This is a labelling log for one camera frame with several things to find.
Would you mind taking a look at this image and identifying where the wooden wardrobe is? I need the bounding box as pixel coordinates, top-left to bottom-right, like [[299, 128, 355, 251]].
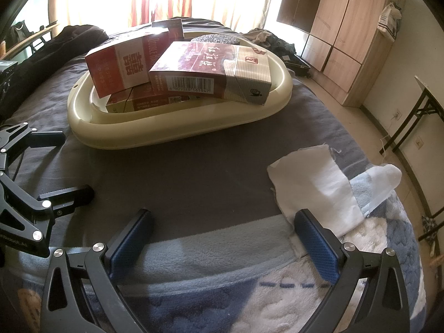
[[277, 0, 406, 107]]

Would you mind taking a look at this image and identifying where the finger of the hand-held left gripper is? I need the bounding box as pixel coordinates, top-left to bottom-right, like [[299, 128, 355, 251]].
[[0, 122, 66, 158], [0, 171, 95, 258]]

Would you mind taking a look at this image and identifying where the dark red cigarette pack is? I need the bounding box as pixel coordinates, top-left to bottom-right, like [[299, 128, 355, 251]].
[[148, 42, 273, 106]]

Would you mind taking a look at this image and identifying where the dark cloth on floor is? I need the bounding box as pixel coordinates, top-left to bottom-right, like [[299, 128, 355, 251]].
[[421, 215, 442, 241]]

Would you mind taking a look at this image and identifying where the black-legged folding table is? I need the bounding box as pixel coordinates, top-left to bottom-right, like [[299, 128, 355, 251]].
[[380, 75, 444, 243]]

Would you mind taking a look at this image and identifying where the maroon and gold cigarette pack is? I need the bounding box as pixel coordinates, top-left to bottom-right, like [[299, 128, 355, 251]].
[[106, 83, 185, 113]]

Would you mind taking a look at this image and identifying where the cream plastic basin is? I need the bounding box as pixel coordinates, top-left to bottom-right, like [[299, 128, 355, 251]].
[[67, 33, 294, 150]]

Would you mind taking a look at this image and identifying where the round black white scrubber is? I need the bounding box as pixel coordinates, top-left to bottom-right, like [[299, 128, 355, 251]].
[[191, 34, 242, 46]]

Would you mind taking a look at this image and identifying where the pile of dark clothes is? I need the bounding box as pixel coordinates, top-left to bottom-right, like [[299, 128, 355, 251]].
[[243, 28, 313, 77]]

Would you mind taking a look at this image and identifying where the wooden rail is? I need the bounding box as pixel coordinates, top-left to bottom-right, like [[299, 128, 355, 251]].
[[0, 21, 60, 63]]

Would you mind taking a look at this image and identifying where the red and white cigarette pack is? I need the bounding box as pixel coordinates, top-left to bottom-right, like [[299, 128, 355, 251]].
[[85, 31, 170, 98]]

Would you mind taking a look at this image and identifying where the white bag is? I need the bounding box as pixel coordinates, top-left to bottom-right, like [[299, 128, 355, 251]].
[[378, 2, 403, 42]]

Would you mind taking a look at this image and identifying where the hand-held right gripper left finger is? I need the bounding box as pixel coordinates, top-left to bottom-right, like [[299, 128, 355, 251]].
[[42, 209, 154, 333]]

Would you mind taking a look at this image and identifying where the grey bed sheet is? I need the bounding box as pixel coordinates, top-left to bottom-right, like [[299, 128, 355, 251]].
[[0, 17, 375, 250]]

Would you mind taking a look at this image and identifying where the white paper tissue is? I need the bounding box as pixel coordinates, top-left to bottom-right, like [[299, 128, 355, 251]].
[[267, 144, 365, 238]]

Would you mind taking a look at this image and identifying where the light blue towel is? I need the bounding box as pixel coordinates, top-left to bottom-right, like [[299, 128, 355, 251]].
[[17, 164, 403, 287]]

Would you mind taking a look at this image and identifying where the blue and white patterned blanket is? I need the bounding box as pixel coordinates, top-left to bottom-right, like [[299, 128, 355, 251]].
[[0, 177, 427, 333]]

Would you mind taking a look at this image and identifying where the black bag on bed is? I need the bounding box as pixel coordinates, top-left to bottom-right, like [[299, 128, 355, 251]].
[[0, 24, 110, 118]]

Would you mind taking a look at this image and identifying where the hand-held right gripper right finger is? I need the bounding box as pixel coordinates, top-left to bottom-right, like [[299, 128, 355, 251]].
[[287, 209, 410, 333]]

